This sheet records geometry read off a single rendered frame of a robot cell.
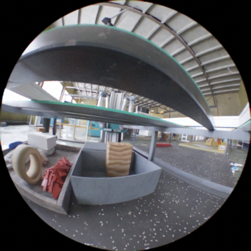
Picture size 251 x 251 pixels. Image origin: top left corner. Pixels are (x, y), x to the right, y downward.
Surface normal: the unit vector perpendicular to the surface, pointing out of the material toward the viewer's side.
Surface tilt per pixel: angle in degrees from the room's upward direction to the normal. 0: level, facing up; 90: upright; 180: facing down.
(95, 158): 90
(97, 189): 90
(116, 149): 90
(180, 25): 180
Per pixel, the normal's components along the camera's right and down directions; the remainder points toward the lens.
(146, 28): -0.12, 0.99
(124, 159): 0.37, 0.02
